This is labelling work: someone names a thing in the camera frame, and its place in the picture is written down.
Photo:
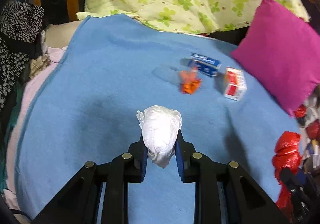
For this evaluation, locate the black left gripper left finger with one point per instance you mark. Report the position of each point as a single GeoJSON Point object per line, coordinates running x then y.
{"type": "Point", "coordinates": [98, 193]}

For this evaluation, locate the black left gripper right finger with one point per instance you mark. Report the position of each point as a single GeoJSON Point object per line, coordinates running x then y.
{"type": "Point", "coordinates": [223, 192]}

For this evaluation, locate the white paper ball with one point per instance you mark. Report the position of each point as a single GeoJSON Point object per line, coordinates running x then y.
{"type": "Point", "coordinates": [160, 127]}

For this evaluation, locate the red white medicine box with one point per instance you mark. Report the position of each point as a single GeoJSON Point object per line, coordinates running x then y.
{"type": "Point", "coordinates": [234, 84]}

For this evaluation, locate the orange wrapper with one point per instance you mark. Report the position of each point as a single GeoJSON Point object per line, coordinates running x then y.
{"type": "Point", "coordinates": [189, 82]}

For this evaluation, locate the blue toothpaste box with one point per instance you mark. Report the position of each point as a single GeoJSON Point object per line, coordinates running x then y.
{"type": "Point", "coordinates": [206, 65]}

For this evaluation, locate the red plastic bag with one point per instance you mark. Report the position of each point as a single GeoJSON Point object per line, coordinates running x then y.
{"type": "Point", "coordinates": [287, 156]}

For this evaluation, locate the blue bed sheet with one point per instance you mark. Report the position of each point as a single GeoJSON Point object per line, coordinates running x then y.
{"type": "Point", "coordinates": [86, 109]}

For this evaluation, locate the clear plastic bag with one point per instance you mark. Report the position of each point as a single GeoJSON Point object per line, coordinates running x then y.
{"type": "Point", "coordinates": [169, 74]}

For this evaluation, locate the magenta pillow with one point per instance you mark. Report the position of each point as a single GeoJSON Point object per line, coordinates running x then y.
{"type": "Point", "coordinates": [282, 52]}

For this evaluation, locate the black white dotted garment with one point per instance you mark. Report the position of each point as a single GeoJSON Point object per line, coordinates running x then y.
{"type": "Point", "coordinates": [21, 26]}

